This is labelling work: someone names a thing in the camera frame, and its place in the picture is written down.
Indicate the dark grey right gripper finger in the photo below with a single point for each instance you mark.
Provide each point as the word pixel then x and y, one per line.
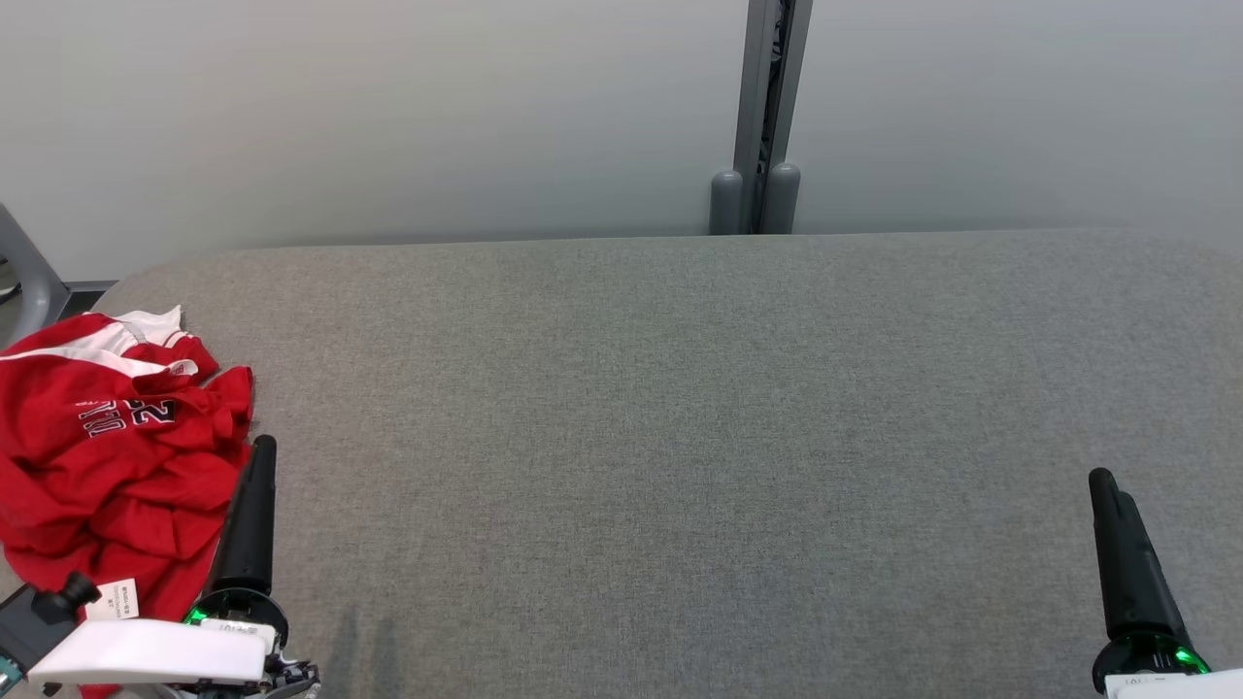
pixel 1112 563
pixel 1156 602

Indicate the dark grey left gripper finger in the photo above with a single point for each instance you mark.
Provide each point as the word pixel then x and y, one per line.
pixel 251 515

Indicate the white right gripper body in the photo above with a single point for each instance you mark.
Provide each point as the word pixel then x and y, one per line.
pixel 1146 670

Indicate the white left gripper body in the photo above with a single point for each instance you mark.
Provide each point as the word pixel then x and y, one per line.
pixel 146 652

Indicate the red white sports shirt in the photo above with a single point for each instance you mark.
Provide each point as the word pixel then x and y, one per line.
pixel 107 529
pixel 107 388

